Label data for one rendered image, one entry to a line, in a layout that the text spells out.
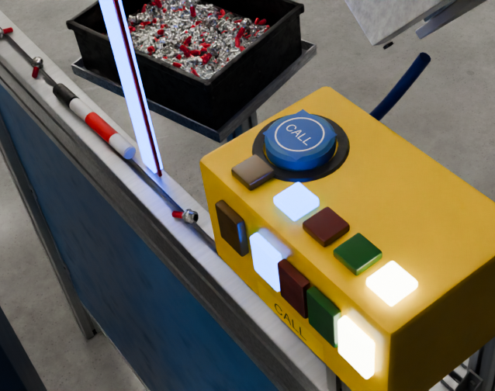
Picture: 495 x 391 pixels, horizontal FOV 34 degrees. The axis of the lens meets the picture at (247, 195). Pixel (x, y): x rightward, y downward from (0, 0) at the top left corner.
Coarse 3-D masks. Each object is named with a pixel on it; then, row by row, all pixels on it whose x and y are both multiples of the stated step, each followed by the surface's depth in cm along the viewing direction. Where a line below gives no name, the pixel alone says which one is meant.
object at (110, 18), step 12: (108, 0) 62; (108, 12) 63; (108, 24) 65; (120, 36) 64; (120, 48) 65; (120, 60) 67; (120, 72) 68; (132, 84) 68; (132, 96) 69; (132, 108) 71; (132, 120) 73; (144, 132) 72; (144, 144) 73; (144, 156) 75
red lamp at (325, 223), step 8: (328, 208) 42; (312, 216) 42; (320, 216) 41; (328, 216) 41; (336, 216) 41; (304, 224) 41; (312, 224) 41; (320, 224) 41; (328, 224) 41; (336, 224) 41; (344, 224) 41; (312, 232) 41; (320, 232) 41; (328, 232) 41; (336, 232) 41; (344, 232) 41; (320, 240) 40; (328, 240) 40
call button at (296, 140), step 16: (304, 112) 46; (272, 128) 46; (288, 128) 46; (304, 128) 46; (320, 128) 45; (272, 144) 45; (288, 144) 45; (304, 144) 45; (320, 144) 44; (272, 160) 45; (288, 160) 44; (304, 160) 44; (320, 160) 44
